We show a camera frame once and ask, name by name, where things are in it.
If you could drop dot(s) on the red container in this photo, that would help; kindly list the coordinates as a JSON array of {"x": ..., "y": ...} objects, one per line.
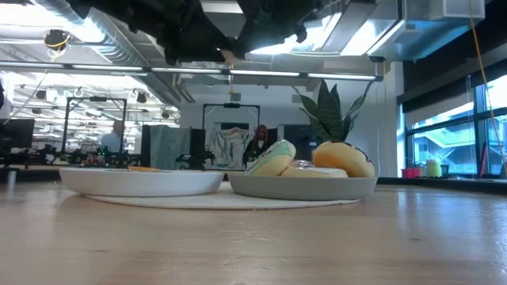
[{"x": 410, "y": 173}]

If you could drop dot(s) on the light green cup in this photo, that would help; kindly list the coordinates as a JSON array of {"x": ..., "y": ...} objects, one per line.
[{"x": 433, "y": 169}]

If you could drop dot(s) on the light blue iced donut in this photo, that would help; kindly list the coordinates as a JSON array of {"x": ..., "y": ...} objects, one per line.
[{"x": 273, "y": 160}]

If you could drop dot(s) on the black computer monitor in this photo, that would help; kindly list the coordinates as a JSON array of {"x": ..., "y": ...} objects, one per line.
[{"x": 17, "y": 132}]

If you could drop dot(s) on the black yellow ceiling device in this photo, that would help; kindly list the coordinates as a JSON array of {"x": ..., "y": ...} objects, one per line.
[{"x": 56, "y": 39}]

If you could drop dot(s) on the patterned hanging cloth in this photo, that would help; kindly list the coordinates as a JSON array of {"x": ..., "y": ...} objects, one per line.
[{"x": 229, "y": 148}]

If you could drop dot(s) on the grey plate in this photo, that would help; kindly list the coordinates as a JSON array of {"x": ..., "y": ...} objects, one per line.
[{"x": 301, "y": 188}]

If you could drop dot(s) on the orange crumb topped donut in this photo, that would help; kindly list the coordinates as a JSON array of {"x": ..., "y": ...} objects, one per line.
[{"x": 143, "y": 169}]

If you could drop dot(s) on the grey draped cloth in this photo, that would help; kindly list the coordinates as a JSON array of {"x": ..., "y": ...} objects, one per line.
[{"x": 168, "y": 146}]

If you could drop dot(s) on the black frame with camera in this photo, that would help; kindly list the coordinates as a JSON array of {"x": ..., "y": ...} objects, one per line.
[{"x": 231, "y": 105}]

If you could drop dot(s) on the chocolate iced yellow donut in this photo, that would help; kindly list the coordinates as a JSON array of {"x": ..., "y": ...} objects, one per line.
[{"x": 342, "y": 158}]

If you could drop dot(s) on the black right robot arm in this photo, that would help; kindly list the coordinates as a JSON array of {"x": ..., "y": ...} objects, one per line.
[{"x": 273, "y": 20}]

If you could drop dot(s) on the tall black metal frame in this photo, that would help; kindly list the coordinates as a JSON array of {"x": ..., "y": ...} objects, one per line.
[{"x": 65, "y": 126}]

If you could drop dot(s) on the white plate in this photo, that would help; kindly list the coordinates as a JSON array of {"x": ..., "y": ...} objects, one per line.
[{"x": 150, "y": 184}]

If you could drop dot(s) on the black framed window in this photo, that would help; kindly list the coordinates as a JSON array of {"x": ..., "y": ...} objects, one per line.
[{"x": 455, "y": 134}]

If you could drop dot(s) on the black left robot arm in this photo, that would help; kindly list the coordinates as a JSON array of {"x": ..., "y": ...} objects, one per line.
[{"x": 158, "y": 23}]

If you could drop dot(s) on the white quilted round mat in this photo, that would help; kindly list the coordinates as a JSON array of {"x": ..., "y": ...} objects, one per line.
[{"x": 158, "y": 201}]

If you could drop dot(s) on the green snake plant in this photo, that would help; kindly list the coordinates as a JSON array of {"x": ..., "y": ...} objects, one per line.
[{"x": 326, "y": 115}]

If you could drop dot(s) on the long ceiling light bar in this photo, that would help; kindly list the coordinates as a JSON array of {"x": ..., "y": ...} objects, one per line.
[{"x": 269, "y": 73}]

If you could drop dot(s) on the pink striped iced donut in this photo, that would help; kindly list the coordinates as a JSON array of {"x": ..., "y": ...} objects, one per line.
[{"x": 317, "y": 172}]

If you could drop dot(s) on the small black background robot arm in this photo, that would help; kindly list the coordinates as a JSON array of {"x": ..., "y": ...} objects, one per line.
[{"x": 198, "y": 158}]

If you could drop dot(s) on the silver ceiling duct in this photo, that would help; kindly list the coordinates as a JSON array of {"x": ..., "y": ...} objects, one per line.
[{"x": 119, "y": 43}]

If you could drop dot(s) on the dark cabinet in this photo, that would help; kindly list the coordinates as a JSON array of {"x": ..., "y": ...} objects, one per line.
[{"x": 301, "y": 136}]

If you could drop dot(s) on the person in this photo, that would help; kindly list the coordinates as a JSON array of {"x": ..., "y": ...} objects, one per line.
[
  {"x": 113, "y": 140},
  {"x": 258, "y": 146}
]

